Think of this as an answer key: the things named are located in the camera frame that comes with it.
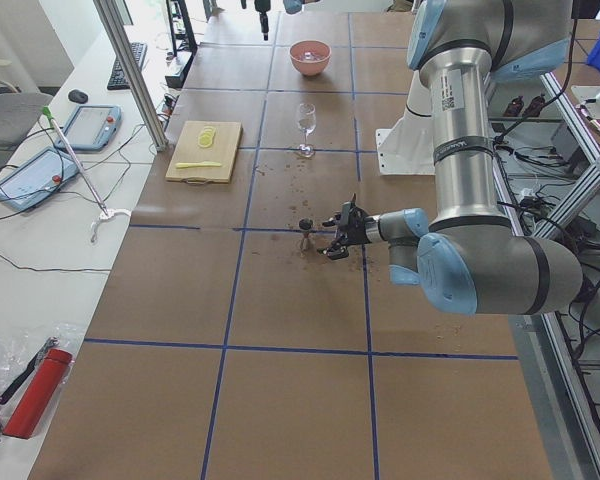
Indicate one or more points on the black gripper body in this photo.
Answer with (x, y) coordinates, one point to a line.
(261, 13)
(362, 231)

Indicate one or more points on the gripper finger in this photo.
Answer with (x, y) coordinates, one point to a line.
(338, 249)
(338, 220)

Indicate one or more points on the steel double jigger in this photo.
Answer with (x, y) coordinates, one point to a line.
(306, 226)

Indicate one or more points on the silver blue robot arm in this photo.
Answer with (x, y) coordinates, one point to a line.
(289, 6)
(467, 260)

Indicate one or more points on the pink bowl with ice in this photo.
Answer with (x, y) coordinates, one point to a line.
(310, 57)

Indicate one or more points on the clear wine glass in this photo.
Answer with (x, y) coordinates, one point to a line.
(306, 122)

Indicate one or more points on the wooden cutting board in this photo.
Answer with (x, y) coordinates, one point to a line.
(224, 150)

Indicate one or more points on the yellow plastic knife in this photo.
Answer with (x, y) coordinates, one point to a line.
(201, 164)

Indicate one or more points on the lemon slice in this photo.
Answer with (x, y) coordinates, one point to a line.
(206, 136)

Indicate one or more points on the black computer mouse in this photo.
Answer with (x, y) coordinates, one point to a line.
(78, 96)

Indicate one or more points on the far blue teach pendant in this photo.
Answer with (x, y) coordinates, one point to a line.
(91, 127)

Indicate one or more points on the blue teach pendant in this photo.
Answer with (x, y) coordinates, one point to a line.
(36, 179)
(91, 127)

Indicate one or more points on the grey office chair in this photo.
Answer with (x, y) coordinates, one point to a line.
(18, 114)

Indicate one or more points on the near blue teach pendant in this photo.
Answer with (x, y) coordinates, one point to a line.
(36, 179)

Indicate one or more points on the clear plastic bag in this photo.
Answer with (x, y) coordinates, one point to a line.
(22, 350)

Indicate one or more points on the red cylindrical bottle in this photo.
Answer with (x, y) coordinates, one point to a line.
(38, 394)

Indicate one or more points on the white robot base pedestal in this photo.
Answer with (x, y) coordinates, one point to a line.
(407, 148)

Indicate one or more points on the aluminium frame post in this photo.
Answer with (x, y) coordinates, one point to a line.
(114, 27)

